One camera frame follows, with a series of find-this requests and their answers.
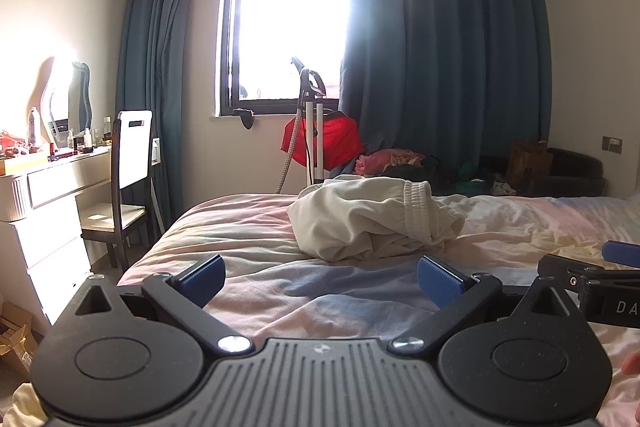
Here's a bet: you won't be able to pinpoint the white spray bottle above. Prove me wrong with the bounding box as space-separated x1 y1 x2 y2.
27 106 42 148

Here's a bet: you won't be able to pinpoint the wide blue curtain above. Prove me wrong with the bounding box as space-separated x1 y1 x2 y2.
338 0 552 190

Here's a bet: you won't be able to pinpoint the white sweatpants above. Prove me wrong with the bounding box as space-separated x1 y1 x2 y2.
287 175 467 264

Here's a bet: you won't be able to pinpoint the brown paper bag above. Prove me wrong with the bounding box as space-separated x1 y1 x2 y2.
506 140 554 194

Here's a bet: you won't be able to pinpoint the black item on sill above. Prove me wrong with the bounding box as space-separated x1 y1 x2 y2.
232 107 257 130

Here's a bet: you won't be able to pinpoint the white vanity desk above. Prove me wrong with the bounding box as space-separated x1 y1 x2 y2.
0 144 114 327

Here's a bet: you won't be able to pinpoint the narrow blue curtain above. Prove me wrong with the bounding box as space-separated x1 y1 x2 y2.
115 0 207 230

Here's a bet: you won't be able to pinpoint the person's right hand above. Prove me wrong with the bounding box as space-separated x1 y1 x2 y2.
622 349 640 424

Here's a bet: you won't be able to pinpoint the group of cosmetic bottles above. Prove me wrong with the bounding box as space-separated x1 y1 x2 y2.
46 114 117 162

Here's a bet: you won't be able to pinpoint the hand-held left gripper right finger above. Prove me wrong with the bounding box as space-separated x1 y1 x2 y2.
389 255 583 354

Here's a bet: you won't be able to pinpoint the white dark framed chair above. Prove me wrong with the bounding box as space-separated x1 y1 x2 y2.
80 109 157 271

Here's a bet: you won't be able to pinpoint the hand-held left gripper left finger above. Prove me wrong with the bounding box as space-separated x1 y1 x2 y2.
52 253 253 355

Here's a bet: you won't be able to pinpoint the dark framed window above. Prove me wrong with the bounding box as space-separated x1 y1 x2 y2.
216 0 351 118

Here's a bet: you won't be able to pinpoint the wavy framed mirror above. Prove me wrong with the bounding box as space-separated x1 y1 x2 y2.
40 57 94 136

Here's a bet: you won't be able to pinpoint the dark clothes pile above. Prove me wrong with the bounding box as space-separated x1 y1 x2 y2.
390 154 483 198

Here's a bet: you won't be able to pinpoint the cardboard box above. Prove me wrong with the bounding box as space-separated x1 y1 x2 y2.
0 301 42 379

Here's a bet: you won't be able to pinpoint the red cloth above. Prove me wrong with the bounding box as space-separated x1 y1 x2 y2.
280 111 364 176

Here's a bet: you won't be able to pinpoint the pink clothes pile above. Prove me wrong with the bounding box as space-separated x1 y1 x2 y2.
354 148 426 178

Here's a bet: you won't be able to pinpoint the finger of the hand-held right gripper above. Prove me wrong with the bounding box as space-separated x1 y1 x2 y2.
537 253 640 293
601 241 640 269

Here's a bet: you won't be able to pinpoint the garment steamer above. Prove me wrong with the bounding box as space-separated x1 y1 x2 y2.
275 56 329 196

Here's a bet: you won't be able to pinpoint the dark armchair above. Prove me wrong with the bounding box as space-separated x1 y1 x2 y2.
480 147 609 198

